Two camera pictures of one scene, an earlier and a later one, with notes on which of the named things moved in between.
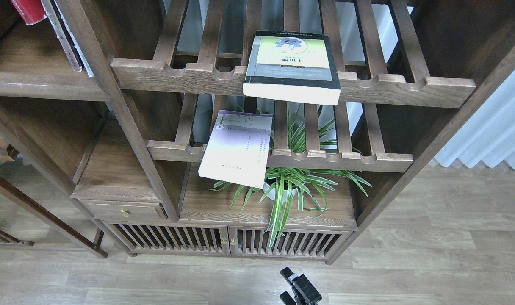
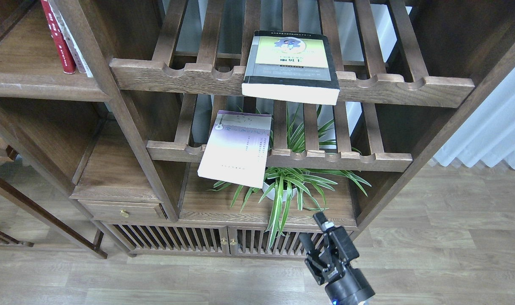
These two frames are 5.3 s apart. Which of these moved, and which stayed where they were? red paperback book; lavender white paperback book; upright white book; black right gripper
Moved: black right gripper; red paperback book
Stayed: upright white book; lavender white paperback book
